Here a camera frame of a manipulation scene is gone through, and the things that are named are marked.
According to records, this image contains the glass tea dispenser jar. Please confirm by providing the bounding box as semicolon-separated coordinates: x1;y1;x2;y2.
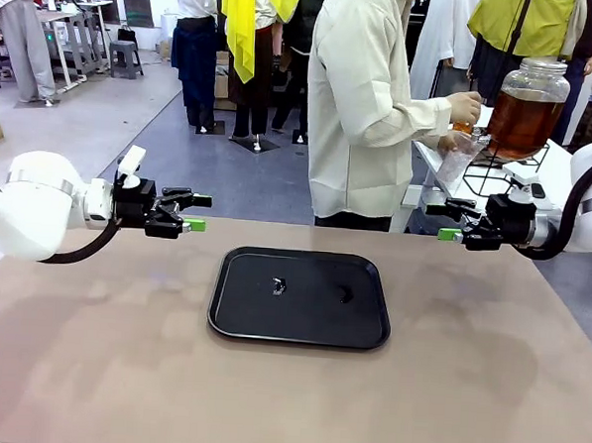
470;55;572;166

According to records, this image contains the white side table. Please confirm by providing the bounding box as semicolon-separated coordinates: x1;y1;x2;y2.
399;132;579;242

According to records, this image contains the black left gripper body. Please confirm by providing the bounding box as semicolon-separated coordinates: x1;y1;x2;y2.
110;176;165;230

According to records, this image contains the mannequin in black top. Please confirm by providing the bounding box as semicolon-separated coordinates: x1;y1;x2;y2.
559;0;592;109

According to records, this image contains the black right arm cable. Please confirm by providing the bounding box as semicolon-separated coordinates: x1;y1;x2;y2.
512;66;592;264

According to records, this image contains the grey metal desk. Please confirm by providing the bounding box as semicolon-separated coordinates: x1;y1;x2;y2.
33;0;115;81

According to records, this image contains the black plastic serving tray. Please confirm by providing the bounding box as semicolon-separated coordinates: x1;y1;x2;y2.
205;244;395;353

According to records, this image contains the grey plastic stool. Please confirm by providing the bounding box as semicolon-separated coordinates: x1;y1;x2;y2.
107;39;147;80

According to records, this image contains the white hanging coat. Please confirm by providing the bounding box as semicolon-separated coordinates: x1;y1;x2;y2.
409;0;482;103

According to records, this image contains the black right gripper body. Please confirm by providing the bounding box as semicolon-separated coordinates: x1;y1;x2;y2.
483;191;539;245

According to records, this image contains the mannequin in yellow-green jacket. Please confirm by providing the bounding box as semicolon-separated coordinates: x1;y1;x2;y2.
463;0;580;111

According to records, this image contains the tall clear plastic iced cup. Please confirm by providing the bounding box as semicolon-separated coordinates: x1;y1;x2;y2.
436;132;486;185

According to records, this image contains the white plastic bin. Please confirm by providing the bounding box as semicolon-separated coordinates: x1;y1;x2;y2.
392;184;451;236

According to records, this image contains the person's left hand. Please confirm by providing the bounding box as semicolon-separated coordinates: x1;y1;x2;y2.
435;131;464;155

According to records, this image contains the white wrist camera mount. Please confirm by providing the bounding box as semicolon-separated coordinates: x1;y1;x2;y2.
501;161;548;201
116;144;148;190

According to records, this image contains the mannequin with yellow scarf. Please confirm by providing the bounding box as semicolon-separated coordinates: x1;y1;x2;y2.
213;0;303;156

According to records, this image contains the person's right forearm cream sleeve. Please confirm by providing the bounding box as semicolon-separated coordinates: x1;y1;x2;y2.
374;94;455;152

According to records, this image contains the black wire dispenser stand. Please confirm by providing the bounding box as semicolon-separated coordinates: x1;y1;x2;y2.
461;138;552;201

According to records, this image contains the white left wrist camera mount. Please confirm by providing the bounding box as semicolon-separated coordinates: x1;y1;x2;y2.
116;144;148;190

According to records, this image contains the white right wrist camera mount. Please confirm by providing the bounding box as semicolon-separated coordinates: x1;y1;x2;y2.
501;161;548;201

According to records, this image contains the person in cream shirt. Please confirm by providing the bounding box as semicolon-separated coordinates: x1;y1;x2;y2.
298;0;460;236

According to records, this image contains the mannequin white shirt navy skirt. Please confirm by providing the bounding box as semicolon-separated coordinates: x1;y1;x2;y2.
156;0;233;136

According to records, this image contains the person's right hand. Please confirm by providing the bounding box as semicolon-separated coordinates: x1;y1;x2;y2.
447;89;484;126

